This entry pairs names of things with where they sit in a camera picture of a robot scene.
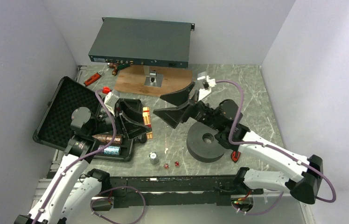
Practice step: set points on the red black utility knife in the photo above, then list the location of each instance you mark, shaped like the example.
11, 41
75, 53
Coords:
235, 156

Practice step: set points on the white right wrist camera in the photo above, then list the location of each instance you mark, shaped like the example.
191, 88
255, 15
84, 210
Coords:
205, 84

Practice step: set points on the copper green connectors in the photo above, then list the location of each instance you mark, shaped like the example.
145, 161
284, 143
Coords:
116, 67

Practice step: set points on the dark rack mount device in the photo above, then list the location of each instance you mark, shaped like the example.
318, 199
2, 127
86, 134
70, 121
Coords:
142, 42

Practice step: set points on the black poker set case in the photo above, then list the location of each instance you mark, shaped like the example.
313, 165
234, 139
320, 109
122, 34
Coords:
54, 129

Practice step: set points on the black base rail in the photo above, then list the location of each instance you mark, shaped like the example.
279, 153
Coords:
124, 192

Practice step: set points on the light blue chip stack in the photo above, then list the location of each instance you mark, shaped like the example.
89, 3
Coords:
112, 150

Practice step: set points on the metal stand bracket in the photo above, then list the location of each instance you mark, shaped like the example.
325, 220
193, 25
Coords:
153, 78

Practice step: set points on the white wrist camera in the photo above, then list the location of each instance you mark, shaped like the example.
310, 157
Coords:
205, 84
111, 98

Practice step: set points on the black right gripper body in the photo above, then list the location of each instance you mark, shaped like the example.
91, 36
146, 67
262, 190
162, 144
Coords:
202, 112

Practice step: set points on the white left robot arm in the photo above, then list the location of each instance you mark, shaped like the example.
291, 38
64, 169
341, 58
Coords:
60, 201

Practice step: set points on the red handled tool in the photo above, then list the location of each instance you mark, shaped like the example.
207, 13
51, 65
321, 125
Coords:
93, 78

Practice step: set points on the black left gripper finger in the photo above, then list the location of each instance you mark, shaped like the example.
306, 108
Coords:
132, 108
133, 128

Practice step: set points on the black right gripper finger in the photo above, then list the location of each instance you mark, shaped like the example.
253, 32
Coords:
173, 116
179, 97

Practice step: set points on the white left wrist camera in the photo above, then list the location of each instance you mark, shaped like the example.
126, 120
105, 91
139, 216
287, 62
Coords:
111, 98

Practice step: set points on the wooden board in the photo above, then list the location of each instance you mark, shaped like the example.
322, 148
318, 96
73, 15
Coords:
132, 79

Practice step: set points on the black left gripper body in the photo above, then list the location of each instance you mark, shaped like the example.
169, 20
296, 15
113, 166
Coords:
104, 124

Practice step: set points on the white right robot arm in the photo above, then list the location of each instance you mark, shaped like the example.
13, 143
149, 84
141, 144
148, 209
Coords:
296, 174

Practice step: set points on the brown orange chip stack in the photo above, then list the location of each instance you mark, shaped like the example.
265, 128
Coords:
106, 138

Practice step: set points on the red Texas Holdem card box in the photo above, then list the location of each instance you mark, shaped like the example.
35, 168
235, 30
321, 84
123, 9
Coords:
147, 121

